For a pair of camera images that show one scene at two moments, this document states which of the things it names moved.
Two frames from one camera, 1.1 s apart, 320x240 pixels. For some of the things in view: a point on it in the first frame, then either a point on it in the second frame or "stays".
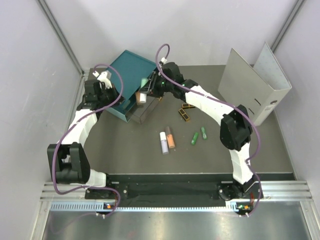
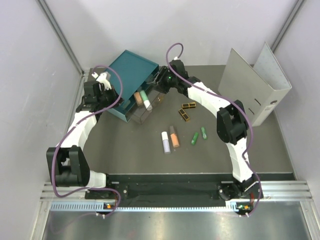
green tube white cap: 143,96 to 146,102
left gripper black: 113,90 stays
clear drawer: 139,113 stays
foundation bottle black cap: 138,97 stays
